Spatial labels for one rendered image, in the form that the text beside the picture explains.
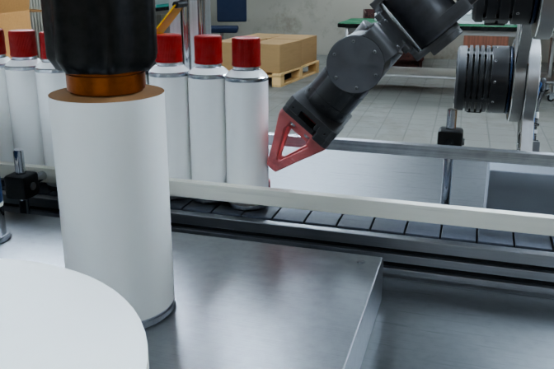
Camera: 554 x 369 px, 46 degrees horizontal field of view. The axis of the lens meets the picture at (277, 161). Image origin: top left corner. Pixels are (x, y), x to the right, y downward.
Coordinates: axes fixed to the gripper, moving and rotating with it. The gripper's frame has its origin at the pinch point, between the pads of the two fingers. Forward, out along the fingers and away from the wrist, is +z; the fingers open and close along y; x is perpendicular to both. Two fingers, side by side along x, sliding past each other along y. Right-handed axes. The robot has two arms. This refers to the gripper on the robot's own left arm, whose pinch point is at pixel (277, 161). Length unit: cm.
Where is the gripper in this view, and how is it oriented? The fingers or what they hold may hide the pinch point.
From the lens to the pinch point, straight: 78.8
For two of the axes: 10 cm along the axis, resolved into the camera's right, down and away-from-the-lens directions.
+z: -6.0, 7.0, 3.9
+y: -2.9, 2.6, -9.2
